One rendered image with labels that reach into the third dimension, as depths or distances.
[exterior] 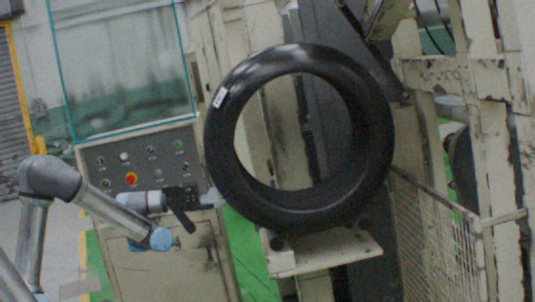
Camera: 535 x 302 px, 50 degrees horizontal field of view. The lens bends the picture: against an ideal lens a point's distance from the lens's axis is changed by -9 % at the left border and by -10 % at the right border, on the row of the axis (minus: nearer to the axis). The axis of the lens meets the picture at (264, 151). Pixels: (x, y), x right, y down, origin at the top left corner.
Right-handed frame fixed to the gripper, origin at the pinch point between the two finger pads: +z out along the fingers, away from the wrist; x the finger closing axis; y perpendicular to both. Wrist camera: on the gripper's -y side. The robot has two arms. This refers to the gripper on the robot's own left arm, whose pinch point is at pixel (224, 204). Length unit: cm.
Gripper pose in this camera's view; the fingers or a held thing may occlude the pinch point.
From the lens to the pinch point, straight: 199.4
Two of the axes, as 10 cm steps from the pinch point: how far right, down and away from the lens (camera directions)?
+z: 10.0, -0.8, 0.5
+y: -0.7, -9.9, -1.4
